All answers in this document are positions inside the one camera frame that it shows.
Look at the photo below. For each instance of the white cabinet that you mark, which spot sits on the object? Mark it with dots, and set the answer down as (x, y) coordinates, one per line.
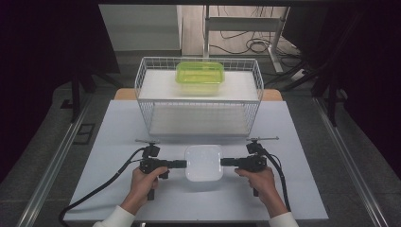
(142, 28)

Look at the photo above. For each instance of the white metal desk frame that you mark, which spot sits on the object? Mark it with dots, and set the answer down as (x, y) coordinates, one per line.
(242, 24)

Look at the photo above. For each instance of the green plastic container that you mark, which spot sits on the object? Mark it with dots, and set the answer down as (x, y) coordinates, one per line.
(199, 72)

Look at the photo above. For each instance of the aluminium floor rail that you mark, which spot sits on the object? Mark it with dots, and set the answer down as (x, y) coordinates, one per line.
(53, 164)
(350, 164)

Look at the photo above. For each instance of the white square box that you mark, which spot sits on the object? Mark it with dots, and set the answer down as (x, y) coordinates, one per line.
(204, 163)

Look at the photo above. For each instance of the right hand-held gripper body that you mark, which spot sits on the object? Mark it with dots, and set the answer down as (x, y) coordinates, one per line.
(253, 162)

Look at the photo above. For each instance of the black metal stand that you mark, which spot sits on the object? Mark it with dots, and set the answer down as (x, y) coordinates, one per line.
(75, 91)
(331, 94)

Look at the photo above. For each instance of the person's left hand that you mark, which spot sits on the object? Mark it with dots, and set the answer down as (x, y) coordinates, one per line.
(143, 189)

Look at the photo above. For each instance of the wooden table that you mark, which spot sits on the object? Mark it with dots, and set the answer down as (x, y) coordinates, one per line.
(124, 94)

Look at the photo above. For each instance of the black floor plate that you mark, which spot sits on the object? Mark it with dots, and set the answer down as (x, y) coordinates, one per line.
(84, 134)

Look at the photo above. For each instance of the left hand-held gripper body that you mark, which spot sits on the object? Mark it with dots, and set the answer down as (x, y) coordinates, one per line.
(151, 162)

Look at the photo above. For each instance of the person's right hand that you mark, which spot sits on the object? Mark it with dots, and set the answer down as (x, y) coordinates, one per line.
(263, 189)

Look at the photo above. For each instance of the white table mat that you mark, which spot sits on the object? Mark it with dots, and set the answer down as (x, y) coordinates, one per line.
(176, 201)

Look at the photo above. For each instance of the white power strip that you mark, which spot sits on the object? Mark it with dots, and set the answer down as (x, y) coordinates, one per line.
(299, 75)

